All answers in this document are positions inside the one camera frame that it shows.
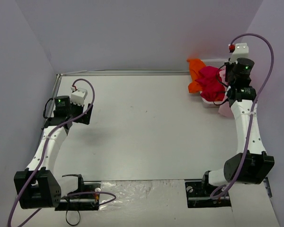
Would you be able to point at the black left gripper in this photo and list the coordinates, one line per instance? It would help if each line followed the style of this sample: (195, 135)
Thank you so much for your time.
(87, 114)

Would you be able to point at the white plastic basket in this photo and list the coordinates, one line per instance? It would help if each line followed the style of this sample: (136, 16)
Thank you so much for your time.
(210, 104)

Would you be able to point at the orange t shirt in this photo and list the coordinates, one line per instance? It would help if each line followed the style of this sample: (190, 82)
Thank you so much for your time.
(195, 65)

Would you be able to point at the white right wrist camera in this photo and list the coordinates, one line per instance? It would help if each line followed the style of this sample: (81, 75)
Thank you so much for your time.
(240, 50)

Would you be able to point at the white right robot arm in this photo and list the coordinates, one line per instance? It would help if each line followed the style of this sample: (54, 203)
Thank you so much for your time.
(251, 164)

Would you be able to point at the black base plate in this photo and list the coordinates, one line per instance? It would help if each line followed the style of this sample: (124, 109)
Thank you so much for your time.
(198, 196)
(87, 202)

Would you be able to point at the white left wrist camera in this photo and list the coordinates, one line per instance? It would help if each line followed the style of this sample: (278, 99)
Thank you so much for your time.
(78, 97)

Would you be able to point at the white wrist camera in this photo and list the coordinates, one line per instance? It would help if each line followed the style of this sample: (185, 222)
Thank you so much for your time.
(78, 97)
(240, 50)

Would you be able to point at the magenta t shirt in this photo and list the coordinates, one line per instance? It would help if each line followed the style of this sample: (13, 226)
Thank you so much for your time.
(209, 80)

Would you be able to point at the pink t shirt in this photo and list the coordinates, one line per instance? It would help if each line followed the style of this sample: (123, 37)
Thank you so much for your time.
(225, 110)

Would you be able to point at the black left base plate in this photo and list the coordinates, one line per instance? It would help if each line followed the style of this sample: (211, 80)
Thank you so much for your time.
(87, 202)

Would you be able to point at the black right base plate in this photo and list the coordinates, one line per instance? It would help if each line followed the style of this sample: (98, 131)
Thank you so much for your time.
(198, 196)

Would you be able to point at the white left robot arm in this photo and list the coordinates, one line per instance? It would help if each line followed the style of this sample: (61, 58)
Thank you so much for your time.
(36, 186)

